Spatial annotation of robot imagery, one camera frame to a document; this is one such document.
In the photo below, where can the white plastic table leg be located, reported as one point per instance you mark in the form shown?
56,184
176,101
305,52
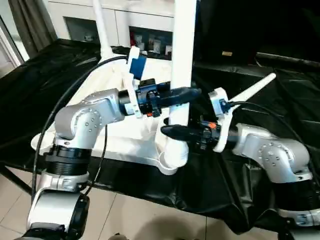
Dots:
182,50
101,27
255,90

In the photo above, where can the white plastic table top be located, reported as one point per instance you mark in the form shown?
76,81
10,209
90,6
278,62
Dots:
115,135

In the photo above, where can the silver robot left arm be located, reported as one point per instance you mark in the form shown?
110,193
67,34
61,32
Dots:
80,130

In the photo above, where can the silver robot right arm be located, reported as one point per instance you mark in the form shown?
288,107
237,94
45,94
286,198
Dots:
270,155

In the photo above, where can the white glass-door cabinet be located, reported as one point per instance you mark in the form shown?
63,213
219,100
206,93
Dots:
125,20

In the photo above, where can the black backdrop cloth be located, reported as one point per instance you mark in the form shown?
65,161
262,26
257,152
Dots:
265,25

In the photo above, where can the black work mat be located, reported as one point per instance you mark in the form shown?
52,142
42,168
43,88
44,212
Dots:
30,90

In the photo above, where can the grey curtain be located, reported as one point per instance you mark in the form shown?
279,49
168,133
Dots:
32,25

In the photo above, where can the black stand leg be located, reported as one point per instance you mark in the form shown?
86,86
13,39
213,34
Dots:
15,180

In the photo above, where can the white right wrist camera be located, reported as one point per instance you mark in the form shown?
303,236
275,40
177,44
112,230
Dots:
220,115

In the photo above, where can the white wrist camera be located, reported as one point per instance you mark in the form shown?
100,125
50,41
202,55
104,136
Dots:
220,115
135,70

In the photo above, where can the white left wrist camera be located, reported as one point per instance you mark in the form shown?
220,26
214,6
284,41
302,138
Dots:
135,70

